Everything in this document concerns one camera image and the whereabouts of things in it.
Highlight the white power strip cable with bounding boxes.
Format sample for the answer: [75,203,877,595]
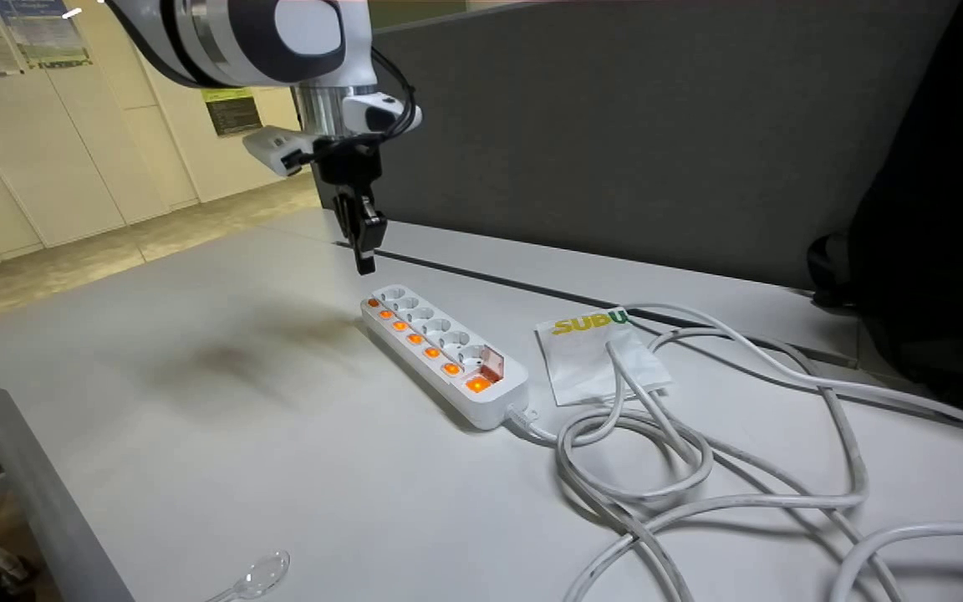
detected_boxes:
[506,327,963,602]

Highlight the white power strip orange switches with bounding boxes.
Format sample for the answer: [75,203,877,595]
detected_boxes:
[358,280,536,431]

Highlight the clear plastic spoon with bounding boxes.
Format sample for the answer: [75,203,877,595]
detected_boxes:
[204,548,296,602]

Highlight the paper wall poster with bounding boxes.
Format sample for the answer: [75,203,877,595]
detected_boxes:
[0,0,93,80]

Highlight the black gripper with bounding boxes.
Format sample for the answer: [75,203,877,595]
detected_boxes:
[312,131,390,279]

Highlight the white napkin packet green print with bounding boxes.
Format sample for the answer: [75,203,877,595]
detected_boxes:
[533,306,675,413]

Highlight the black robot wrist cable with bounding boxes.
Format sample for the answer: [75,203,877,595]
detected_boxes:
[366,46,423,141]

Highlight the white long cable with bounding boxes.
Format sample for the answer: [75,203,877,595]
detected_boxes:
[620,297,963,447]

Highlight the grey partition panel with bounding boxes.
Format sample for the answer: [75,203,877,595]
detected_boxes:
[368,0,963,294]

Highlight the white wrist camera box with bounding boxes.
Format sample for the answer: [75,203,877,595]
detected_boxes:
[240,123,317,181]

